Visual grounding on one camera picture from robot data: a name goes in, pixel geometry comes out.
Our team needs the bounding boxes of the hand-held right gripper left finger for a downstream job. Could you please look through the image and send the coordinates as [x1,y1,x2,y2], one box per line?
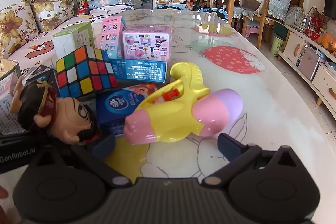
[29,132,132,189]

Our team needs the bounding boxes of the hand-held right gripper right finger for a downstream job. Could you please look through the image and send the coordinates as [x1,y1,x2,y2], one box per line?
[202,133,305,188]

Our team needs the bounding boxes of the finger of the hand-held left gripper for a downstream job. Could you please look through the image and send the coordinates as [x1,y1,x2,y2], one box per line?
[0,133,53,174]

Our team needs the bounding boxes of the blue tissue pack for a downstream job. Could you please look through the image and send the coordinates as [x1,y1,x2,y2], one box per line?
[95,83,158,136]

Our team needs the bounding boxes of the horned doll head figurine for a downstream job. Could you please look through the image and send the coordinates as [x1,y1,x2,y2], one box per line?
[9,76,101,146]

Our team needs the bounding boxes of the white and orange box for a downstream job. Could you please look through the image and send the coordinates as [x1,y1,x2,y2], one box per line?
[0,58,23,135]

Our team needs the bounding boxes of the pink and white bottle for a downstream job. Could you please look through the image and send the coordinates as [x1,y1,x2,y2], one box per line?
[124,62,244,145]

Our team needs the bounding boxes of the multicoloured puzzle cube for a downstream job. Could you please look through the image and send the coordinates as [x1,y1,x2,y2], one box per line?
[56,45,118,97]

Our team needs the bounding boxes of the black box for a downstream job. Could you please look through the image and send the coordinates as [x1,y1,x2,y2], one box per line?
[22,64,61,98]

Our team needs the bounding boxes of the teal blue box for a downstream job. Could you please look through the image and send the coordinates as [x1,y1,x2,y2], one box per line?
[110,58,167,83]

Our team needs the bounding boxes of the tall pink cartoon box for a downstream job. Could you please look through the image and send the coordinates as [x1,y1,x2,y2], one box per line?
[95,16,126,59]

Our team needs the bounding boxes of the wide pink furniture-print box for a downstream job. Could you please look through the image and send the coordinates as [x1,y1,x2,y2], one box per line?
[122,25,172,63]

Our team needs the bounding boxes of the green and white box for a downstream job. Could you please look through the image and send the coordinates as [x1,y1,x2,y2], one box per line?
[52,22,95,64]

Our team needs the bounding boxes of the green waste bin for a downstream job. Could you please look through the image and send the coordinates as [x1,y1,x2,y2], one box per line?
[270,35,286,56]

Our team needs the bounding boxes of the sofa with pink cartoon cover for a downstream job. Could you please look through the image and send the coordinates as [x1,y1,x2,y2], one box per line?
[0,0,137,75]

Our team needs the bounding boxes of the pink grey storage case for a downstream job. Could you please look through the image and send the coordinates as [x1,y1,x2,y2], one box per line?
[298,48,321,81]

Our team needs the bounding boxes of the cream sideboard cabinet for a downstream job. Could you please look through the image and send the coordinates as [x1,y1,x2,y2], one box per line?
[278,24,336,114]

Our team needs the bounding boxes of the pink stool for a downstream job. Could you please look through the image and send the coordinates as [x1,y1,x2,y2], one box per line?
[241,19,259,38]

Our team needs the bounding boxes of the floral sofa cushion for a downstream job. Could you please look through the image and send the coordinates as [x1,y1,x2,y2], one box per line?
[0,5,40,59]
[29,0,75,33]

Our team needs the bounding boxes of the blue chair back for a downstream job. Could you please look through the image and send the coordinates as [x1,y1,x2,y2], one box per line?
[154,5,187,11]
[197,7,229,22]

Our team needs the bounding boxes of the small red box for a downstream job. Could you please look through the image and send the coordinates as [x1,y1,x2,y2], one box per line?
[77,0,88,14]

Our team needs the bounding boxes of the red gift box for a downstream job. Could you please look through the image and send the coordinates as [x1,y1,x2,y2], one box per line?
[304,28,319,41]

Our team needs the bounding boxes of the pile of oranges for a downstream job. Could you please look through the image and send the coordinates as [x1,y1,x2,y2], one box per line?
[316,32,336,52]

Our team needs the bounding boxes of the glass kettle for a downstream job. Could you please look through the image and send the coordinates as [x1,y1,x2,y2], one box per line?
[297,10,313,29]

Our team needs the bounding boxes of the red berry branch decoration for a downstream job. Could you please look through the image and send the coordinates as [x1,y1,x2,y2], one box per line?
[311,6,328,30]

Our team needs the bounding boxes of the black cable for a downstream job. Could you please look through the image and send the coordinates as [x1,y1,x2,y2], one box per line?
[89,5,133,17]

